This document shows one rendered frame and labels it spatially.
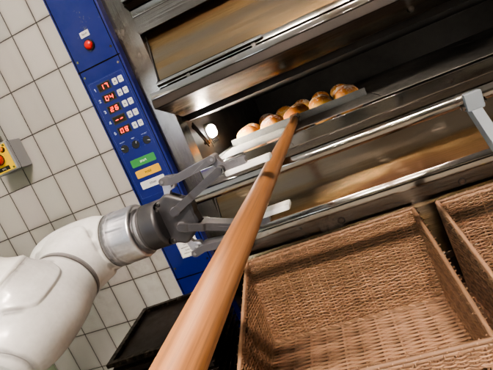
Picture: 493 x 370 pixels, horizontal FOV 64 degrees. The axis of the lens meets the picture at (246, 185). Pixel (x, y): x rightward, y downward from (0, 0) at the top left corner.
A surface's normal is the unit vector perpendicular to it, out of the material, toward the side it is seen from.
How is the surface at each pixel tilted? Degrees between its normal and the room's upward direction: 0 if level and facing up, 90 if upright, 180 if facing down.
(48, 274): 58
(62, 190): 90
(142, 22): 90
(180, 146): 90
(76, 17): 90
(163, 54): 70
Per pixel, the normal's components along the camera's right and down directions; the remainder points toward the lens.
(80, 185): -0.17, 0.25
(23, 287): 0.49, -0.64
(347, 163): -0.29, -0.07
